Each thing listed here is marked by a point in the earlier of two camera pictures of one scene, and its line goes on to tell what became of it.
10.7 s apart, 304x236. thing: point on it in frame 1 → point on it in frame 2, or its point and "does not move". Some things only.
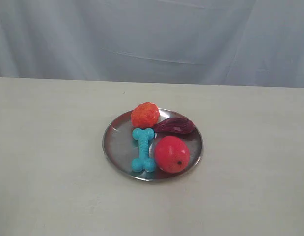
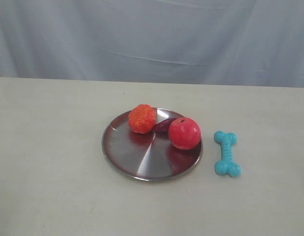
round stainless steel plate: (120, 147) does not move
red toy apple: (172, 154) → (184, 133)
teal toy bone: (143, 162) → (226, 165)
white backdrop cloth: (255, 43) does not move
